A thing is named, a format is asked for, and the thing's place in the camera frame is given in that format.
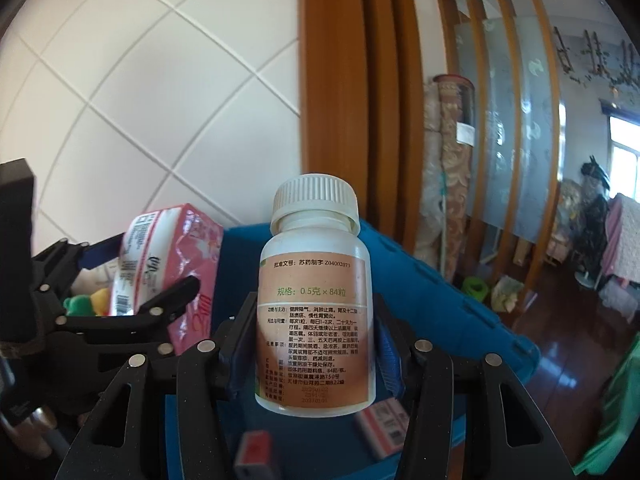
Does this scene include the green foam roll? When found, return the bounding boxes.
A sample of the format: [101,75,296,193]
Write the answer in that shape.
[462,277,489,307]

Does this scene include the green plush toy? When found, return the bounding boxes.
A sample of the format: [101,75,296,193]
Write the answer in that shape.
[63,294,96,317]

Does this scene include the clear plastic bag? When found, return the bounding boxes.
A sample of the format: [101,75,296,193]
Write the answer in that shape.
[490,275,527,314]

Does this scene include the wall calligraphy scroll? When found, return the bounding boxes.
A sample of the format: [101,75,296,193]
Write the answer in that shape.
[551,24,640,88]

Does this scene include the yellow plush toy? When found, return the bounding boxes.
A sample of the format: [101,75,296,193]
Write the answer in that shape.
[90,287,112,316]

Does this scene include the pink tissue pack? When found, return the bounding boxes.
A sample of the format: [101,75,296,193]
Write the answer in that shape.
[107,203,224,356]

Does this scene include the dark hanging clothes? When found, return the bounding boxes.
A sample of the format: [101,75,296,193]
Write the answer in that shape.
[579,154,612,266]

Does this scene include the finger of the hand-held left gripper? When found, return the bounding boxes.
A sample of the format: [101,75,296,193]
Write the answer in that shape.
[31,232,126,312]
[50,275,202,362]

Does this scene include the wooden frosted glass partition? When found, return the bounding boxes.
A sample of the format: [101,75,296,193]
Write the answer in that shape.
[430,0,567,313]

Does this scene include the window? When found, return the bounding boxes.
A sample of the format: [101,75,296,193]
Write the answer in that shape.
[606,114,640,197]

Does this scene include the white red medicine box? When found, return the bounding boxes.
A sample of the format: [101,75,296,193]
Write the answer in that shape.
[354,398,412,461]

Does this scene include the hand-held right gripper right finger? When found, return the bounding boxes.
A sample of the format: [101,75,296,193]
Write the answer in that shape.
[372,292,577,480]

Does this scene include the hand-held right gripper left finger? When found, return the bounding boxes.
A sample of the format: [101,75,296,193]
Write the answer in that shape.
[67,290,261,480]

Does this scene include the wooden door frame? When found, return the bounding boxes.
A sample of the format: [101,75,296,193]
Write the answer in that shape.
[299,0,427,263]

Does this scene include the white pill bottle brown label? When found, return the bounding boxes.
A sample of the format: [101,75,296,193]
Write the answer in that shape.
[255,176,377,415]

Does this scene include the green cloth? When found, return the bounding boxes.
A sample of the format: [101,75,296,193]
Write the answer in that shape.
[571,332,640,477]

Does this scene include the blue plastic crate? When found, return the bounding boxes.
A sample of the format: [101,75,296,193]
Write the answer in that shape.
[165,217,541,480]

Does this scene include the rolled patterned carpets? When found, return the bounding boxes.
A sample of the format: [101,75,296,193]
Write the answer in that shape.
[414,74,477,286]

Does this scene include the small red box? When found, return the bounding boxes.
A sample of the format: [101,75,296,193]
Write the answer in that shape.
[234,430,274,480]

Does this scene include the pink cloth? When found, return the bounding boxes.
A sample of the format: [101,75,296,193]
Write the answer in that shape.
[599,192,640,283]

